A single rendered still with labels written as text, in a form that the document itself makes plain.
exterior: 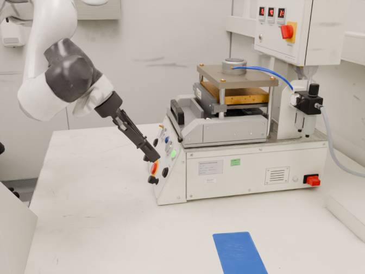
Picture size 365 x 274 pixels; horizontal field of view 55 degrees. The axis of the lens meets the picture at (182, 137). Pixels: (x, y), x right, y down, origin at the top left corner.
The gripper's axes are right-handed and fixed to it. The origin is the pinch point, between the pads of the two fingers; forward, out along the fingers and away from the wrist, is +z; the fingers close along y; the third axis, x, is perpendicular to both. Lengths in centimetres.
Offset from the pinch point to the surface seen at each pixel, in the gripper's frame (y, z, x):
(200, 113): 4.8, 2.4, -18.5
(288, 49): 2, 2, -50
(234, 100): 1.3, 4.3, -29.0
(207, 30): 155, 18, -60
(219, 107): -2.1, 1.4, -23.9
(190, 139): -4.6, 2.9, -12.0
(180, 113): 4.2, -1.9, -13.7
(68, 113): 153, 4, 53
